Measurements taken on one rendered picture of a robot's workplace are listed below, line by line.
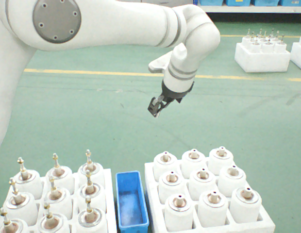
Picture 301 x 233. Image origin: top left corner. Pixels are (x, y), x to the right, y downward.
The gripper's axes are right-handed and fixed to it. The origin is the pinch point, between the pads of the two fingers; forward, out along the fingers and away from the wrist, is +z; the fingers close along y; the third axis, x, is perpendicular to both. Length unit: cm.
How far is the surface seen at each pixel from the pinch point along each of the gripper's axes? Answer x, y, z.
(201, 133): 0, 50, 84
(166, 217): -24.0, -14.0, 25.5
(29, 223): 3, -50, 35
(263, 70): 21, 172, 129
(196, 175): -19.8, 5.1, 28.1
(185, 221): -28.6, -10.6, 22.7
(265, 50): 32, 178, 117
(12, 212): 8, -52, 29
